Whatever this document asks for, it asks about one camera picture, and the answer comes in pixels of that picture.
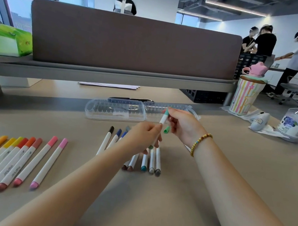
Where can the striped tumbler pink lid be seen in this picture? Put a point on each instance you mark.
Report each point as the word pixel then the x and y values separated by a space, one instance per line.
pixel 245 97

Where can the person's right hand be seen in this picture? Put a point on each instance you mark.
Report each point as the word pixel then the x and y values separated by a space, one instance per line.
pixel 188 127

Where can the white tissue paper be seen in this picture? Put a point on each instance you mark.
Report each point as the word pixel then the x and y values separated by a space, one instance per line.
pixel 269 131

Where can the papers with orange sheet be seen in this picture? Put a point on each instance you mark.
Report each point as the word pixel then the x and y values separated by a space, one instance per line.
pixel 109 85

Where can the person's left forearm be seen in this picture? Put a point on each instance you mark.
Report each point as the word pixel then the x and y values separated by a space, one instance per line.
pixel 59 190

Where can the black plastic file rack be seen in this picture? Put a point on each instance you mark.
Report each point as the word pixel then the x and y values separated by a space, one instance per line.
pixel 247 61

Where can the green tissue pack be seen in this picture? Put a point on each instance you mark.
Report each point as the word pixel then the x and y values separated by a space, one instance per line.
pixel 5 40

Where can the brown fabric desk divider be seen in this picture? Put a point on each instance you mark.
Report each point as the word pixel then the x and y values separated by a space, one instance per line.
pixel 133 42

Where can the person's left hand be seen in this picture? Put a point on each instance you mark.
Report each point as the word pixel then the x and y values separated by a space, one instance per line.
pixel 141 138

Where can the group of cool-coloured white markers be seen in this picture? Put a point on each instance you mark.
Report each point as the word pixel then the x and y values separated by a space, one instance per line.
pixel 152 161

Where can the group of cool-coloured marker caps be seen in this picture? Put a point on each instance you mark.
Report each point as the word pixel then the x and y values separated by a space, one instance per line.
pixel 166 130

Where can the group of warm-coloured white markers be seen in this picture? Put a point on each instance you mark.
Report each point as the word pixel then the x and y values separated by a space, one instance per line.
pixel 0 163

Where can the clear plastic marker case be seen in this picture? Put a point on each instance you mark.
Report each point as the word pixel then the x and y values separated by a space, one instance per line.
pixel 111 109

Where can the grey desk riser shelf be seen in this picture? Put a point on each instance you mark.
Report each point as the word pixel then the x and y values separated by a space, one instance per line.
pixel 115 77

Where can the black smartphone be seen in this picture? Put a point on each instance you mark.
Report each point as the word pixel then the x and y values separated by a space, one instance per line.
pixel 129 98

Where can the linear ceiling light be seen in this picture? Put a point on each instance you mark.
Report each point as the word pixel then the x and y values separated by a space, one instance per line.
pixel 236 8
pixel 200 15

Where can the sea-green-ended white marker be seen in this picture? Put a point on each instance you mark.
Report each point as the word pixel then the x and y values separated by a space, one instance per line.
pixel 162 120

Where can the grey office desk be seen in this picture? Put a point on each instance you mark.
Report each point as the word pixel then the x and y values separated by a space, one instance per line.
pixel 276 69

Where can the white plush toy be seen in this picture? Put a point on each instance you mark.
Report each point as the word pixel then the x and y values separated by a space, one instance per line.
pixel 259 122

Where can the clear bottle purple cap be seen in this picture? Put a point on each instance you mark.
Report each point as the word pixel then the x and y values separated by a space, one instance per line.
pixel 295 122

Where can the person's right forearm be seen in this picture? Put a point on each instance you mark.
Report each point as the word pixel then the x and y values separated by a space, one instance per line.
pixel 243 208

